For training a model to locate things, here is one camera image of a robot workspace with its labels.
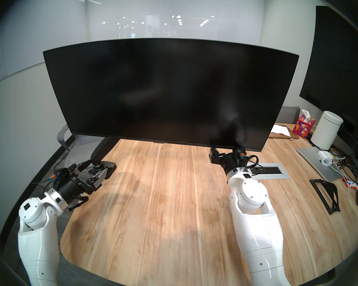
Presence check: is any glass whiteboard with handwriting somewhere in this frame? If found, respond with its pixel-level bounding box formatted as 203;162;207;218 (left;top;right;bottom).
0;0;88;89

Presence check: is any white cylindrical canister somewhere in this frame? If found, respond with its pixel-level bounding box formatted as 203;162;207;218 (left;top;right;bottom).
311;111;344;150

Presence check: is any white paper napkin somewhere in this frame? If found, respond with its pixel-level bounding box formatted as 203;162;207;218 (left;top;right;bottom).
270;124;292;137

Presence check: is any black curved wide monitor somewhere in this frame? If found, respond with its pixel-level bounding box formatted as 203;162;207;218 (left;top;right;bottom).
43;38;299;153

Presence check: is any thin white cable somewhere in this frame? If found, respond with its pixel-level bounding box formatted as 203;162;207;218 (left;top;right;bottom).
290;137;314;146

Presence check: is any black left gripper strap cable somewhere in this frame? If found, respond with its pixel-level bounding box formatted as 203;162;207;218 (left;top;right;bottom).
67;195;89;212

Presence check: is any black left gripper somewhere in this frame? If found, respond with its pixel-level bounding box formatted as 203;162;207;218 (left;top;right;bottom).
49;160;109;204

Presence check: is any black folding laptop stand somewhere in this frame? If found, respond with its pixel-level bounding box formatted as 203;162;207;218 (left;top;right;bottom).
310;179;341;215

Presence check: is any white charger cable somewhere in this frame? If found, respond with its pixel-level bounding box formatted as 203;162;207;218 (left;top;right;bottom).
322;157;352;197

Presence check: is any black cable bundle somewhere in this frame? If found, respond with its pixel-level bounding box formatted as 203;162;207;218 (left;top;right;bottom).
331;145;358;184

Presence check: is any silver table power outlet panel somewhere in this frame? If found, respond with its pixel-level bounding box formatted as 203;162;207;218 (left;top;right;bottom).
251;162;290;180

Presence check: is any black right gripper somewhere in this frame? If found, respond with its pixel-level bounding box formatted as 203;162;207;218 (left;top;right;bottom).
209;147;249;176

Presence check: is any colourful floral tissue box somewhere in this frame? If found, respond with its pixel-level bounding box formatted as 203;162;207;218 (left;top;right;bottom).
292;110;316;139

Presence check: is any grey mesh office chair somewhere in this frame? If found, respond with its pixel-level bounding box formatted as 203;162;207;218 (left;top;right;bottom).
57;124;108;172
276;106;300;125

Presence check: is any silver laptop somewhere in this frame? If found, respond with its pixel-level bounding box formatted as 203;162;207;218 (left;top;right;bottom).
296;147;351;182

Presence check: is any brown leather desk pad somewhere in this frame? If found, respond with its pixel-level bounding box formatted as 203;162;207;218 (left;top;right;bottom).
267;124;299;139

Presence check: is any large black wall television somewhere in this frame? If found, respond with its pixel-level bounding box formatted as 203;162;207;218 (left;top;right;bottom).
299;6;358;140

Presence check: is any large glass whiteboard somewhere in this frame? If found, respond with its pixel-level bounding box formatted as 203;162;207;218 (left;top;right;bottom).
87;0;266;56

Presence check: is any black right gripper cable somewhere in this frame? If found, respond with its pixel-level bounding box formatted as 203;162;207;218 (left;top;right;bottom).
242;154;264;171

